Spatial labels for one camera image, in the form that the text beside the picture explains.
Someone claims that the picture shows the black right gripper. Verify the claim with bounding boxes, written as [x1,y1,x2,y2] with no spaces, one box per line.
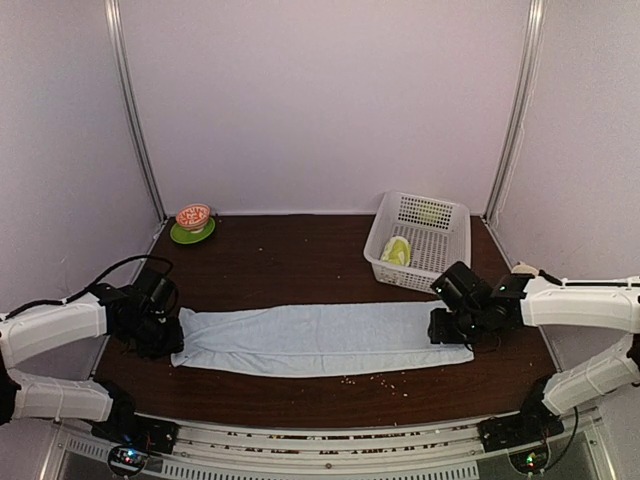
[429,307,486,344]

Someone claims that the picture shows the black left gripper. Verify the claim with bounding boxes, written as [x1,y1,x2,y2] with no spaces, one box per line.
[122,312,183,359]

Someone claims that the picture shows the white plastic basket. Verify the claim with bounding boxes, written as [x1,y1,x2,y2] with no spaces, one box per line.
[363,191,471,293]

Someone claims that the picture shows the green patterned towel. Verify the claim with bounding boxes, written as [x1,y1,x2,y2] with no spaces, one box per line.
[380,236,411,267]

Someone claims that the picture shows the light blue towel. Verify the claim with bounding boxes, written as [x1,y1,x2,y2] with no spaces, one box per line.
[171,301,474,378]

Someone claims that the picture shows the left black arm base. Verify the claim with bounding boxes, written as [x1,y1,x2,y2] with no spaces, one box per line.
[88,381,179,454]

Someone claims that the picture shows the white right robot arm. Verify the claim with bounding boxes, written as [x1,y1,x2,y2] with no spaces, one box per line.
[428,262,639,442]

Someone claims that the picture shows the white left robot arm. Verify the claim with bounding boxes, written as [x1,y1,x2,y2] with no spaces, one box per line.
[1,269,184,444]

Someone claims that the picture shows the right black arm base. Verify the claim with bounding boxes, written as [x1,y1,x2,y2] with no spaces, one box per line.
[477,376,564,452]

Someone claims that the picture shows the beige patterned mug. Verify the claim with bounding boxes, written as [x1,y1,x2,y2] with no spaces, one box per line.
[511,262,539,276]

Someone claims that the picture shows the green plate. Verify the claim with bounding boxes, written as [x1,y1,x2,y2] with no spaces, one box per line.
[170,218,216,245]

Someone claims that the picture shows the red patterned bowl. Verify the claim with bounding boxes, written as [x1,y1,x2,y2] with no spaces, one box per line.
[176,204,211,234]

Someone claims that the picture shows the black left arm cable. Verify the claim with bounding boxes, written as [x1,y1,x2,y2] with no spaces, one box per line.
[0,255,174,321]

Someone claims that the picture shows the aluminium front rail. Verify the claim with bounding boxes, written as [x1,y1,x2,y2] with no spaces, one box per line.
[38,407,621,479]

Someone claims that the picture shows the right aluminium frame post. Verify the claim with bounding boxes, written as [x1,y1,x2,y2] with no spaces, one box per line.
[484,0,547,225]

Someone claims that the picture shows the aluminium frame post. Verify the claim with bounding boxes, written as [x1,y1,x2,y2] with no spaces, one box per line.
[484,0,547,225]
[104,0,167,222]

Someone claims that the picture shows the left aluminium frame post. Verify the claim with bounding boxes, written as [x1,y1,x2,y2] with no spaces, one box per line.
[104,0,167,222]

